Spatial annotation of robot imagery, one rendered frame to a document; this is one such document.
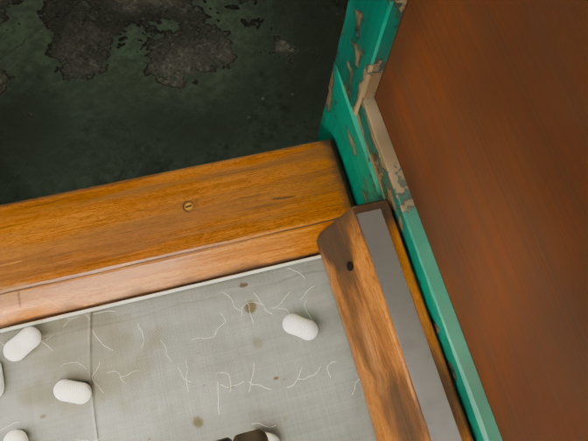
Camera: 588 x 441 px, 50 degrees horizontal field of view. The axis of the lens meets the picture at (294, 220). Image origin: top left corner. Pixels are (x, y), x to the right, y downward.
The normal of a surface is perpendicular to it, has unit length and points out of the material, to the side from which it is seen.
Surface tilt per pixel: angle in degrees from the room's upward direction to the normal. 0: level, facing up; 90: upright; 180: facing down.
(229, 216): 0
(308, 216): 0
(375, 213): 0
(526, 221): 90
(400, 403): 67
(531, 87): 90
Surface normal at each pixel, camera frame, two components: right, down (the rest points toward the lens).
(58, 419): 0.07, -0.39
